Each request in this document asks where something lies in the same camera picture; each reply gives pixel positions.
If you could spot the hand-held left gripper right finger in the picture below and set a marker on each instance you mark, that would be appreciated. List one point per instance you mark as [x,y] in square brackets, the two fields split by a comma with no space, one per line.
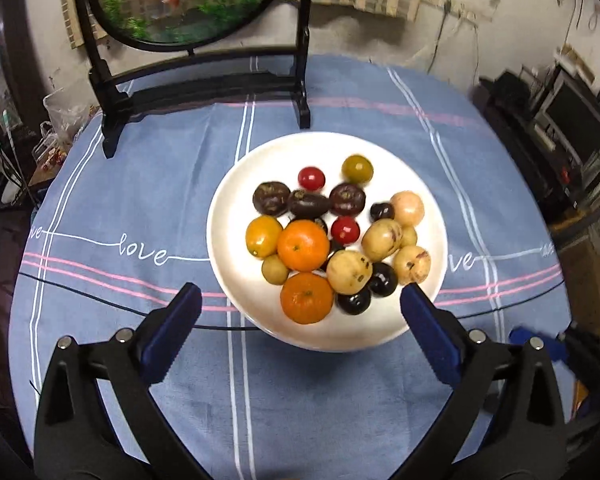
[430,332]

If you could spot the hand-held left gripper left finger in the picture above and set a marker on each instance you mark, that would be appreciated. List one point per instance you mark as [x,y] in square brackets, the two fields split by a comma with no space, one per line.
[172,332]

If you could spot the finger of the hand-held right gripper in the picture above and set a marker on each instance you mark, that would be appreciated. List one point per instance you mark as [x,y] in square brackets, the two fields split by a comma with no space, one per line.
[520,335]

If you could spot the pale speckled pepino melon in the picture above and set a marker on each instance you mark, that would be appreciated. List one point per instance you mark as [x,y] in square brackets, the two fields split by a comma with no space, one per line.
[412,265]

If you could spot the small pale yellow fruit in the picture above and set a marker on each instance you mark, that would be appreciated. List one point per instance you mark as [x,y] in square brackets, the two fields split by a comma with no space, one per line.
[409,236]

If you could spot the pale yellow spotted fruit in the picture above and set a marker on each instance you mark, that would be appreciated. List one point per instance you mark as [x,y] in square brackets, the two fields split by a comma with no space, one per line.
[349,272]

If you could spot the purple striped pepino melon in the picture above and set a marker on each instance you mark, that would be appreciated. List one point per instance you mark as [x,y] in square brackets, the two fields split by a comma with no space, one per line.
[381,240]

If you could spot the small tan yellow fruit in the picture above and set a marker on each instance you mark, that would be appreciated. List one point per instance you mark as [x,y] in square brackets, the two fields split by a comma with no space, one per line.
[275,270]

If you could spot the orange mandarin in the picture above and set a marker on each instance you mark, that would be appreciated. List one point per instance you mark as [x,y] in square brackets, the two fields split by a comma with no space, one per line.
[303,246]
[307,298]

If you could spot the red cherry tomato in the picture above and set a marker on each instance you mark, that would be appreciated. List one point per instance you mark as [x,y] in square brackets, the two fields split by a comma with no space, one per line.
[345,230]
[311,178]

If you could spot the dark brown water chestnut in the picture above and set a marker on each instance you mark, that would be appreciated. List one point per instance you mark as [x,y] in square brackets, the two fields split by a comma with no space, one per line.
[347,200]
[308,204]
[271,199]

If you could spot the greenish yellow tomato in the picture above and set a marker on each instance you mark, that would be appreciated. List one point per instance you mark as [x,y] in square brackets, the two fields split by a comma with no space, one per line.
[357,169]

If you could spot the white plate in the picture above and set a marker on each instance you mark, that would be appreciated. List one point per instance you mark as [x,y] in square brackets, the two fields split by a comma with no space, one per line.
[275,165]

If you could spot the cardboard box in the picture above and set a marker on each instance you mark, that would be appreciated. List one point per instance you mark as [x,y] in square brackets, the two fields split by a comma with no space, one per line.
[590,270]

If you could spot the blue striped tablecloth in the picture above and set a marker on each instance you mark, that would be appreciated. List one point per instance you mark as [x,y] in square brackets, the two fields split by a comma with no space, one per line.
[130,200]

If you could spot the loose black thread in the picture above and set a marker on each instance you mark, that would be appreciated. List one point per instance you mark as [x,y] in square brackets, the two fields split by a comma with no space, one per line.
[34,388]

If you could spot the computer monitor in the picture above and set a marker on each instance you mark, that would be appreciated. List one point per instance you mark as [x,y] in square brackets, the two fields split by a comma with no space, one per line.
[575,120]

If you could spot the clear plastic bag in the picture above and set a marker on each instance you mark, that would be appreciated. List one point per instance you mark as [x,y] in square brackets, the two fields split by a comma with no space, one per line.
[62,105]

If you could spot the round goldfish screen ornament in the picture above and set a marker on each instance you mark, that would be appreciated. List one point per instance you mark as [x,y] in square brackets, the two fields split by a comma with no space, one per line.
[190,5]

